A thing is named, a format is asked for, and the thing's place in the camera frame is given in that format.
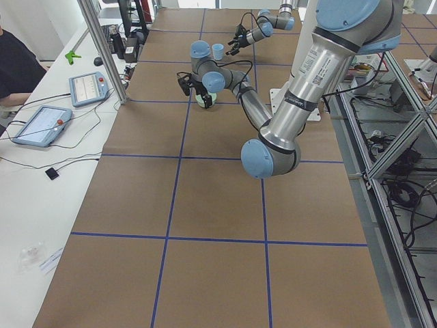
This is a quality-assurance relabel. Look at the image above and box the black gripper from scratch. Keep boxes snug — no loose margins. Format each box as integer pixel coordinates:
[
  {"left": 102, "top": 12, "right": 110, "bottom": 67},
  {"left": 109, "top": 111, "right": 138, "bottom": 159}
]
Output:
[
  {"left": 191, "top": 81, "right": 212, "bottom": 109},
  {"left": 228, "top": 34, "right": 250, "bottom": 56}
]

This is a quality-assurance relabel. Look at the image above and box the green ceramic bowl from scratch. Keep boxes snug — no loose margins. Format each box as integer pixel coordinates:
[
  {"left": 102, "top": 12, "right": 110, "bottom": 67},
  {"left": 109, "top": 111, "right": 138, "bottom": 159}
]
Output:
[{"left": 195, "top": 92, "right": 216, "bottom": 108}]

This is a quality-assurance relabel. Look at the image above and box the blue plastic cup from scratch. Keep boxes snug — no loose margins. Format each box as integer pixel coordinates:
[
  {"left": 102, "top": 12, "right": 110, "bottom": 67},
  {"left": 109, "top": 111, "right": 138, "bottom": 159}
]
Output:
[{"left": 212, "top": 43, "right": 225, "bottom": 61}]

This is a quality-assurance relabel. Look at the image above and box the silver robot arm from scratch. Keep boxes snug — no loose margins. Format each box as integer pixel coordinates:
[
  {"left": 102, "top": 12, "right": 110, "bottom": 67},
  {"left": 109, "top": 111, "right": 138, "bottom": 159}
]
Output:
[
  {"left": 191, "top": 1, "right": 404, "bottom": 178},
  {"left": 225, "top": 1, "right": 299, "bottom": 55}
]

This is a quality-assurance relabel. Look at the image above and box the black steel water bottle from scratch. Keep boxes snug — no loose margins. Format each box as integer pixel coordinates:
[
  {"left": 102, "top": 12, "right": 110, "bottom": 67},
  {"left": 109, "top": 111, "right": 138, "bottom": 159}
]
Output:
[{"left": 111, "top": 32, "right": 125, "bottom": 59}]

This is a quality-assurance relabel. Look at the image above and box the orange black electronics board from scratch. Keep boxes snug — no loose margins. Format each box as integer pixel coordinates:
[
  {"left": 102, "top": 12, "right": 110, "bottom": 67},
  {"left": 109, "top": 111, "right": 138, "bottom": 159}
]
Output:
[{"left": 124, "top": 65, "right": 135, "bottom": 80}]

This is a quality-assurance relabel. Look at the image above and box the black box with label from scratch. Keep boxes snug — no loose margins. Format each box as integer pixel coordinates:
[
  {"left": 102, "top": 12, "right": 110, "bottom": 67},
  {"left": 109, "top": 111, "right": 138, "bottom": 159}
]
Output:
[{"left": 124, "top": 38, "right": 139, "bottom": 63}]

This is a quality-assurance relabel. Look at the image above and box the black computer mouse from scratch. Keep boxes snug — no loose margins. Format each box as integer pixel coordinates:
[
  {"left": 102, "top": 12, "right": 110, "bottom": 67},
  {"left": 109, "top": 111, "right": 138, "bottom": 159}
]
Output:
[{"left": 93, "top": 57, "right": 103, "bottom": 67}]

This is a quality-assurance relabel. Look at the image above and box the far teach pendant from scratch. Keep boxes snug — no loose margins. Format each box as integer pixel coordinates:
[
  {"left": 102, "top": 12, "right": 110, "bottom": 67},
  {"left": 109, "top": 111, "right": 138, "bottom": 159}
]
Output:
[{"left": 69, "top": 72, "right": 109, "bottom": 107}]

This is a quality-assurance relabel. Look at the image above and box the teach pendant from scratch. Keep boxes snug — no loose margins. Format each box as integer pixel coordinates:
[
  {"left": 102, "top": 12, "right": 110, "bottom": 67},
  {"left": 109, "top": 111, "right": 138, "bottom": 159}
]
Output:
[
  {"left": 69, "top": 72, "right": 109, "bottom": 107},
  {"left": 12, "top": 105, "right": 72, "bottom": 148}
]

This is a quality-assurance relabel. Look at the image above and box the green plastic clamp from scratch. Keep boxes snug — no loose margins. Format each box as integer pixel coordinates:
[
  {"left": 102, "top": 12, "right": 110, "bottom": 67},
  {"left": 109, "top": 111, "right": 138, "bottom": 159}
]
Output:
[{"left": 65, "top": 51, "right": 81, "bottom": 65}]

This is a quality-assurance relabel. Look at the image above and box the near teach pendant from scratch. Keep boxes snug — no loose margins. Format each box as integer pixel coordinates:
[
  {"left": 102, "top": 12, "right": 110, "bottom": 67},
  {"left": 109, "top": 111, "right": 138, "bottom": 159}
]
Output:
[{"left": 12, "top": 105, "right": 72, "bottom": 148}]

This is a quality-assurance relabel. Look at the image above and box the small black square device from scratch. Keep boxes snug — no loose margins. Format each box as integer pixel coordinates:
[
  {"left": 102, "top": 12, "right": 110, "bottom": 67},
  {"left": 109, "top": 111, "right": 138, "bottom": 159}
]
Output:
[{"left": 45, "top": 167, "right": 59, "bottom": 180}]

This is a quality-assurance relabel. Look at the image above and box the person in black shirt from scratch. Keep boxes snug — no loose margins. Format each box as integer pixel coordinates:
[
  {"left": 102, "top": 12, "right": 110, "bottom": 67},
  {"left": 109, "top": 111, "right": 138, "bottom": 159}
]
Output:
[{"left": 1, "top": 27, "right": 48, "bottom": 119}]

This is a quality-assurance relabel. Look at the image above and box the clear plastic bag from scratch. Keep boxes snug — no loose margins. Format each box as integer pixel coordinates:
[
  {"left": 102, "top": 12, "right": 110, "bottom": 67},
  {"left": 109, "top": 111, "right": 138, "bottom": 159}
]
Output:
[{"left": 18, "top": 241, "right": 46, "bottom": 273}]

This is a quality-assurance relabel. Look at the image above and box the aluminium frame post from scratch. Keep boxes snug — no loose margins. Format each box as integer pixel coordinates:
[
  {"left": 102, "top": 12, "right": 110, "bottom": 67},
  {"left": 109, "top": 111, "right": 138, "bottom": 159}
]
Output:
[{"left": 77, "top": 0, "right": 127, "bottom": 104}]

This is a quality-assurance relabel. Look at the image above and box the aluminium side frame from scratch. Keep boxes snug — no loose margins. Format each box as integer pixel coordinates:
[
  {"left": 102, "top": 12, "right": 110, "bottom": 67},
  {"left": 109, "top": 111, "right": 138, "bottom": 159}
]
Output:
[{"left": 327, "top": 13, "right": 437, "bottom": 328}]

